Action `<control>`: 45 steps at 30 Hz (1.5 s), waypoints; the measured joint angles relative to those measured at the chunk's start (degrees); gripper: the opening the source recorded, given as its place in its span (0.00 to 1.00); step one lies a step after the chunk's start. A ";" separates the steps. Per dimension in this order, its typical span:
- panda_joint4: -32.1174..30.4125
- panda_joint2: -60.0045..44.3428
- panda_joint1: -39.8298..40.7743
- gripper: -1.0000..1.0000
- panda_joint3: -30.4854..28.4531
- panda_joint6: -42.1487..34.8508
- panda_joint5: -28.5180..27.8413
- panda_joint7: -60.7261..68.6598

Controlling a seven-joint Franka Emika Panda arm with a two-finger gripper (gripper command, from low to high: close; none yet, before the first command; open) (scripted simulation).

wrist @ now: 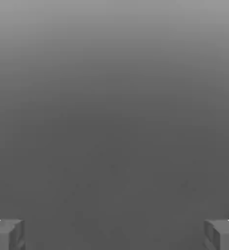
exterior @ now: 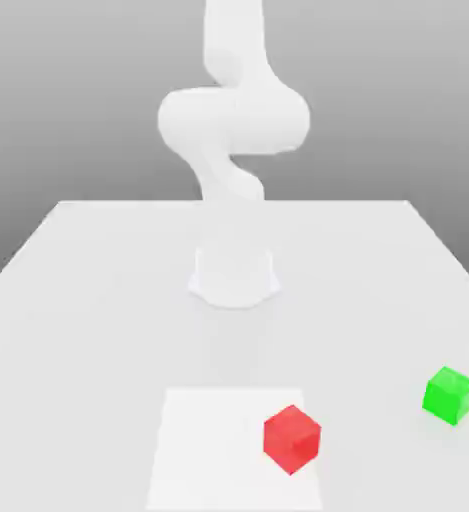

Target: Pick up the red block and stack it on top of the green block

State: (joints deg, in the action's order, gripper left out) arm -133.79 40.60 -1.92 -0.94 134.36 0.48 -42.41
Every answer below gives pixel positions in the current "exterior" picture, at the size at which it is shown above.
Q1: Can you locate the small red cube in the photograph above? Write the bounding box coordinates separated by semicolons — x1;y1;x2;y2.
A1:
262;403;323;477

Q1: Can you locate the small green cube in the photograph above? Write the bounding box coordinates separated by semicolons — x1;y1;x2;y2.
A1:
421;365;469;427

